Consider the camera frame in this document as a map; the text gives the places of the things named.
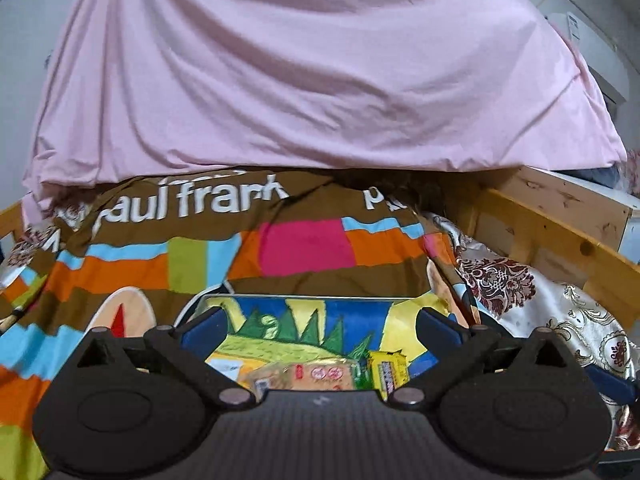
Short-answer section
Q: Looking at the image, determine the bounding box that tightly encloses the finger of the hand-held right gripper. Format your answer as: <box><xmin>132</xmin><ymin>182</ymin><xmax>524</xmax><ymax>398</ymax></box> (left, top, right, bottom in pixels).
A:
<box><xmin>584</xmin><ymin>364</ymin><xmax>639</xmax><ymax>404</ymax></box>

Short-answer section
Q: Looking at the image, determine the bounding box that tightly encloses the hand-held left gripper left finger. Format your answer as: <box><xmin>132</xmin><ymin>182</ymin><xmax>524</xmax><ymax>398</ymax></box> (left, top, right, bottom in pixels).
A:
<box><xmin>75</xmin><ymin>306</ymin><xmax>257</xmax><ymax>407</ymax></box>

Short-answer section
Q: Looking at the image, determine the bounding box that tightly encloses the floral satin cloth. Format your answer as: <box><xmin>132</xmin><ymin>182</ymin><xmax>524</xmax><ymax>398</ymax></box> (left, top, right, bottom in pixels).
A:
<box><xmin>424</xmin><ymin>210</ymin><xmax>640</xmax><ymax>457</ymax></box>

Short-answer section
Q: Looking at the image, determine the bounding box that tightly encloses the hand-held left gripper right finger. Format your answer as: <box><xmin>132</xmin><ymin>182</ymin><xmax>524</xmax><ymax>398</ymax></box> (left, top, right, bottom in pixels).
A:
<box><xmin>387</xmin><ymin>306</ymin><xmax>567</xmax><ymax>407</ymax></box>

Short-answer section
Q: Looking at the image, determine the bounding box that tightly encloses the colourful printed blanket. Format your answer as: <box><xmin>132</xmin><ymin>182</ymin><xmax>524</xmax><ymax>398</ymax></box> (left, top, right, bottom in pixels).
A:
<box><xmin>0</xmin><ymin>167</ymin><xmax>482</xmax><ymax>480</ymax></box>

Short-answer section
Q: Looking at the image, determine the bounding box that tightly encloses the yellow snack packet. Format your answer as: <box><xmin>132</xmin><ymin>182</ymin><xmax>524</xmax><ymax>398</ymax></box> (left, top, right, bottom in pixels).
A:
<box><xmin>367</xmin><ymin>350</ymin><xmax>412</xmax><ymax>402</ymax></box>

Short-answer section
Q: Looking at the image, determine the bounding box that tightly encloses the white air conditioner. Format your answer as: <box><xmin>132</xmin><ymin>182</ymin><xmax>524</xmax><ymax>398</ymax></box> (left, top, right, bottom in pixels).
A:
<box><xmin>546</xmin><ymin>10</ymin><xmax>629</xmax><ymax>107</ymax></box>

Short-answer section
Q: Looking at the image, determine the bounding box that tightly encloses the pink bed sheet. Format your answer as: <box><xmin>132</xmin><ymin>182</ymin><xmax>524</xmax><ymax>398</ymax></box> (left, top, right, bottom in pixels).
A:
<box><xmin>22</xmin><ymin>0</ymin><xmax>629</xmax><ymax>211</ymax></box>

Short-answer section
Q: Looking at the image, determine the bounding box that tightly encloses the metal box with dinosaur painting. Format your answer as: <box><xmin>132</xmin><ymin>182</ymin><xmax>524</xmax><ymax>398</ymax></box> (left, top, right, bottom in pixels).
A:
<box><xmin>177</xmin><ymin>293</ymin><xmax>452</xmax><ymax>394</ymax></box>

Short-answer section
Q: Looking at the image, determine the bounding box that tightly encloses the wooden bed frame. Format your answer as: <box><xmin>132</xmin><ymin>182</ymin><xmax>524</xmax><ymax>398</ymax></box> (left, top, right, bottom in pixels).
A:
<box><xmin>449</xmin><ymin>165</ymin><xmax>640</xmax><ymax>302</ymax></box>

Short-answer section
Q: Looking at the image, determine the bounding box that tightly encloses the brown biscuit packet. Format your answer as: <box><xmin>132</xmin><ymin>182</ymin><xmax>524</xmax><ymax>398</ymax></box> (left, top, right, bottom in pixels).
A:
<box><xmin>245</xmin><ymin>360</ymin><xmax>364</xmax><ymax>394</ymax></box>

